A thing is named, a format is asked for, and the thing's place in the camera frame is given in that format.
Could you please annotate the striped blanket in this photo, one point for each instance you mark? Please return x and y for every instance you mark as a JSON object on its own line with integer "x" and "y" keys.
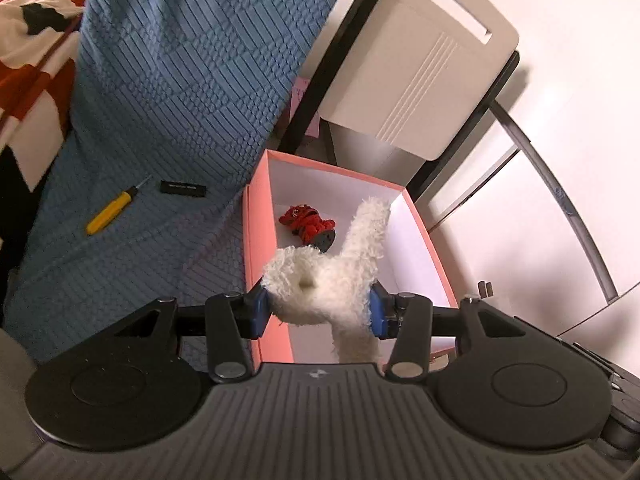
{"x": 30, "y": 60}

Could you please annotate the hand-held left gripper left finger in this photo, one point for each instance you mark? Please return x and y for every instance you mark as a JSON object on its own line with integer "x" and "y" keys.
{"x": 260, "y": 310}

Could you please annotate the yellow screwdriver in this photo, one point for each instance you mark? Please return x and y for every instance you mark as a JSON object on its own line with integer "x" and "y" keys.
{"x": 112, "y": 212}

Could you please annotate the black rectangular bar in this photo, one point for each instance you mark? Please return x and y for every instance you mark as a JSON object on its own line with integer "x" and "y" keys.
{"x": 182, "y": 188}

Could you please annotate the white plush bone toy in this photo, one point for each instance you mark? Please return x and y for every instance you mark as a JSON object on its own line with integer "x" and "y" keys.
{"x": 330, "y": 290}

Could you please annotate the white chair with black frame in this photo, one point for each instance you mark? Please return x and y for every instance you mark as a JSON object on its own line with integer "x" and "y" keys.
{"x": 425, "y": 60}

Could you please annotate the pink cardboard box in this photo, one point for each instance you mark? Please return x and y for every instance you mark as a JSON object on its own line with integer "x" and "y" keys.
{"x": 252, "y": 240}

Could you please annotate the red and black toy figure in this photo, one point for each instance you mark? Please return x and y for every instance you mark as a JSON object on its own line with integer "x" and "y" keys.
{"x": 305, "y": 222}

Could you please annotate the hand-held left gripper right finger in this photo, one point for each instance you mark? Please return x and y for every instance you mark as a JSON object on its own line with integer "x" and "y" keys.
{"x": 377, "y": 310}

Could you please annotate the pink paper note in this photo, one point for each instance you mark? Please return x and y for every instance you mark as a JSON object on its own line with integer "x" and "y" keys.
{"x": 306, "y": 110}

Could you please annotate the blue textured mat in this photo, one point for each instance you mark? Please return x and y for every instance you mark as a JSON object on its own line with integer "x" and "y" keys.
{"x": 175, "y": 85}

